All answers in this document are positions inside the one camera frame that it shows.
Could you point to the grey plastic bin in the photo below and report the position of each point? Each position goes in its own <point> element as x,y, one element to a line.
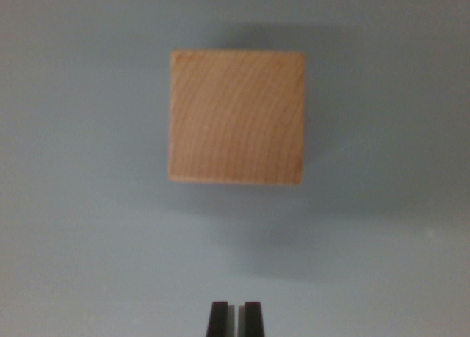
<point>73,168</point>

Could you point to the wooden cube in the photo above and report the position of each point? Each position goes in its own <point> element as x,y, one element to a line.
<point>236,116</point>

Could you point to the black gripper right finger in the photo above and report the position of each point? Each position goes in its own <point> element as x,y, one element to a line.
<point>254,320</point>

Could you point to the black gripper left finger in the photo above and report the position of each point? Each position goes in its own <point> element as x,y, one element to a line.
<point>218,320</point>

